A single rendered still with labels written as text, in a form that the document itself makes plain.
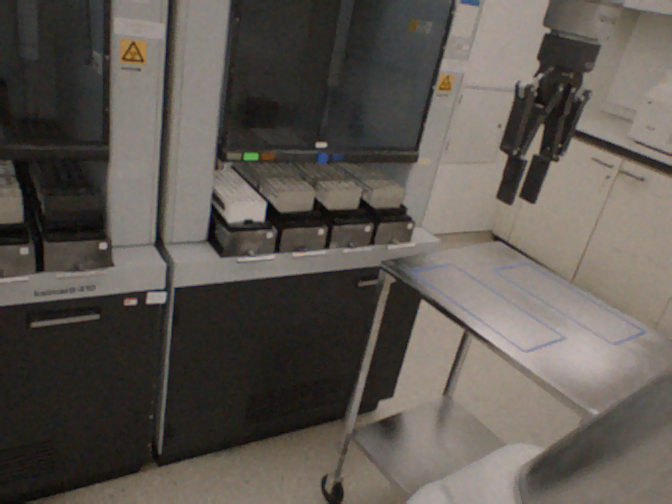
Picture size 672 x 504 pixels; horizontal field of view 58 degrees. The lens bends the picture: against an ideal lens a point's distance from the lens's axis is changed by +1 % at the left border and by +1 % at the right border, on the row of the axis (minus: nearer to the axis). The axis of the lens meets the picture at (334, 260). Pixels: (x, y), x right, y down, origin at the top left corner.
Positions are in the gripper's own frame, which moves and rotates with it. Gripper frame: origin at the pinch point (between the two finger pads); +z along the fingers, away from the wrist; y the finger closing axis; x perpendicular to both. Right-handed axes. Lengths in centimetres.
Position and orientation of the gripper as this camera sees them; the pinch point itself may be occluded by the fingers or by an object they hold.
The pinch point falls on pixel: (522, 181)
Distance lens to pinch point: 93.5
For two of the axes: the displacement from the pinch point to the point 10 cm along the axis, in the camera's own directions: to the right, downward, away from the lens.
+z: -1.9, 8.8, 4.4
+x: -4.9, -4.7, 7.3
